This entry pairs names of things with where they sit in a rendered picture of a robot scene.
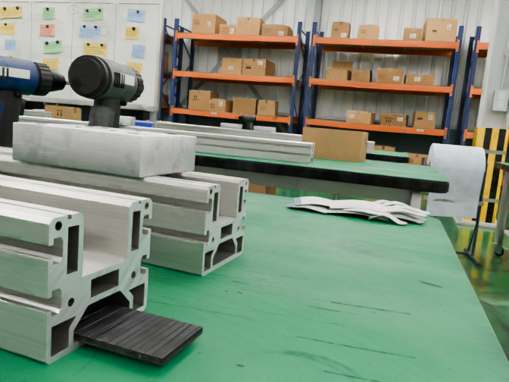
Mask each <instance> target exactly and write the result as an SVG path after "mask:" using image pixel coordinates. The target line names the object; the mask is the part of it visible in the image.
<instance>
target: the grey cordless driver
mask: <svg viewBox="0 0 509 382"><path fill-rule="evenodd" d="M68 81H69V84H70V87H71V88H72V90H73V91H74V92H75V93H76V94H77V95H79V96H82V97H85V98H87V99H94V104H93V106H92V107H91V108H90V111H89V123H88V125H89V126H97V127H112V128H119V121H120V106H126V105H127V102H133V101H136V100H137V98H138V97H140V96H141V94H142V92H143V90H144V88H145V87H144V84H143V82H144V81H143V79H142V75H140V74H139V72H138V71H137V70H134V68H131V67H128V66H127V65H125V64H121V63H118V62H115V61H111V60H108V59H106V58H101V57H99V56H96V55H81V56H79V57H78V58H76V59H75V60H74V61H73V62H72V63H71V65H70V67H69V70H68Z"/></svg>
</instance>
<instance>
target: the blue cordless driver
mask: <svg viewBox="0 0 509 382"><path fill-rule="evenodd" d="M66 85H68V86H69V85H70V84H69V81H66V79H65V77H64V75H63V74H60V73H58V72H56V71H53V70H51V69H50V68H49V66H48V65H47V64H43V63H38V62H32V61H29V60H24V59H19V58H11V57H5V56H1V55H0V146H2V147H8V148H13V123H14V122H18V121H19V116H23V113H24V109H25V104H26V99H22V95H23V96H30V95H32V96H46V95H47V94H48V93H49V92H55V91H60V90H63V89H64V87H65V86H66Z"/></svg>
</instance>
